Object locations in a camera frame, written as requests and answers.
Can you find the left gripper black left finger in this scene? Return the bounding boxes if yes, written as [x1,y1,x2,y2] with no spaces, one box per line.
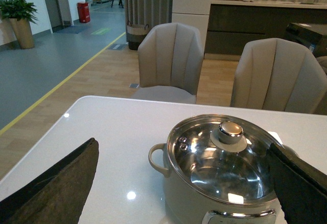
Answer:
[1,138,99,223]

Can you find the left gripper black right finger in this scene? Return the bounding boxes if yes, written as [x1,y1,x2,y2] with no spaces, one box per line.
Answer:
[266,143,326,223]

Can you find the glass pot lid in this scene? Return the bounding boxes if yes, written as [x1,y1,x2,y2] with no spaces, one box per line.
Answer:
[167,114,278,205]

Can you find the beige electric cooking pot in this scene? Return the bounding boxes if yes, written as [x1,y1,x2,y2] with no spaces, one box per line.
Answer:
[148,114,298,224]

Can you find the beige right dining chair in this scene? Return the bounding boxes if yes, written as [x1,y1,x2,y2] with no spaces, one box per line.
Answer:
[230,38,326,115]

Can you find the beige dining chair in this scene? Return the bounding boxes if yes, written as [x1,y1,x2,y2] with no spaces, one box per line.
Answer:
[230,38,326,115]
[131,23,204,104]

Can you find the black appliance cabinet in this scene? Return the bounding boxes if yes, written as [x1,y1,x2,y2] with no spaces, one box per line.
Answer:
[284,23,326,57]

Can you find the dark kitchen counter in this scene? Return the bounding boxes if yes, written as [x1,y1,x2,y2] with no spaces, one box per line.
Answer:
[205,2,326,55]

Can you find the woven storage basket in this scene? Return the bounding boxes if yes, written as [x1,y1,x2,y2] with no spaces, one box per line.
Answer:
[127,21,150,50]

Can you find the beige left dining chair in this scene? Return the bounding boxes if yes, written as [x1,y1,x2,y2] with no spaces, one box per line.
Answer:
[131,23,204,104]

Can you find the green potted plant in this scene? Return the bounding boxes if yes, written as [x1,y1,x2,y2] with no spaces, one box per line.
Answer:
[1,0,37,49]

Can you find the red fire extinguisher box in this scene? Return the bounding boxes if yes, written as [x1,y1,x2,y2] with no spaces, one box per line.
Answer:
[77,2,90,23]

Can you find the grey curtain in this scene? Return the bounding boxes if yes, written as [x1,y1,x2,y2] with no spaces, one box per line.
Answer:
[124,0,173,28]

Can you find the white tall cabinet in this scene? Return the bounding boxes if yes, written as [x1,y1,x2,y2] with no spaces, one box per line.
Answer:
[172,0,211,47]

